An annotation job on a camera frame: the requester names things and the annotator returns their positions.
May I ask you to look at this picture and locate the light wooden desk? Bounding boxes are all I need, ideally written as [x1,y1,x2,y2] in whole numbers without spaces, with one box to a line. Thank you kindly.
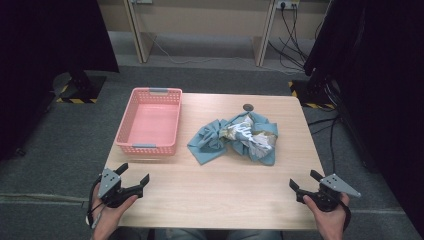
[96,0,334,67]

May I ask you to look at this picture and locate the bundle of black cables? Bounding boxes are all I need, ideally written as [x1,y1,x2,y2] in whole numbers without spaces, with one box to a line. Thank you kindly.
[267,2,318,73]

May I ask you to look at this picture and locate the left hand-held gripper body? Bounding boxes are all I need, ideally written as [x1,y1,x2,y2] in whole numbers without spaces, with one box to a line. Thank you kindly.
[96,167,145,209]

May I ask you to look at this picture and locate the plain teal blue garment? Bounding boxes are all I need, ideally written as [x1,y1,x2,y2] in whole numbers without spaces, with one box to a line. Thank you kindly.
[187,119,231,166]

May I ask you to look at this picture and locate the person's left hand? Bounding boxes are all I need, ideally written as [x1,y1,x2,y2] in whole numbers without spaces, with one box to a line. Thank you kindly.
[91,183,139,234]

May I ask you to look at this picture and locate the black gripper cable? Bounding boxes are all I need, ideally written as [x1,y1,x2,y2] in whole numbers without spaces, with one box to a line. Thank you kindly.
[339,199,353,232]
[85,175,105,228]

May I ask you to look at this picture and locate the person's right hand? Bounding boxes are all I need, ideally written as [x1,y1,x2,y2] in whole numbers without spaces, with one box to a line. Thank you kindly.
[302,192,351,239]

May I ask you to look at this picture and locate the pink perforated plastic basket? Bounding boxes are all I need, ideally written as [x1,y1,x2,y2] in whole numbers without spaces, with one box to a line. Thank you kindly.
[113,87,184,157]

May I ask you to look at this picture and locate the black stand base with hazard stripes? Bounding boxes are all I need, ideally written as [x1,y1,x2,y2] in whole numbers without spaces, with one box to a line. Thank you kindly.
[288,79,338,110]
[54,73,108,105]

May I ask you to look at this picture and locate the white wall power outlet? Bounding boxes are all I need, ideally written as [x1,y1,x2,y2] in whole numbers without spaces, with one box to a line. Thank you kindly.
[275,0,300,10]

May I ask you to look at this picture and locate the teal garment with leaf print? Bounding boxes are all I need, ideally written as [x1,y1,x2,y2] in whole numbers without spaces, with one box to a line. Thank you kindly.
[219,111,280,167]

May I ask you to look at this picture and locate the black floor cable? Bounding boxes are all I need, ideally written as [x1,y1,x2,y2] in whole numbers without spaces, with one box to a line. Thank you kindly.
[306,112,342,175]

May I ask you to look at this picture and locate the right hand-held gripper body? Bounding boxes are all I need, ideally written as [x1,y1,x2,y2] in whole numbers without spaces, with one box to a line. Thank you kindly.
[295,173,362,213]

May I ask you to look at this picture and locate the white floor cable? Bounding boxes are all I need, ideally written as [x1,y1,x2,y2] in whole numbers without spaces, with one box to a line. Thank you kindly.
[146,33,298,76]

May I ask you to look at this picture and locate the black curtain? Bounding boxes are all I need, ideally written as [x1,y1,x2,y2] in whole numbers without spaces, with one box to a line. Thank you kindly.
[0,0,120,162]
[303,0,424,231]

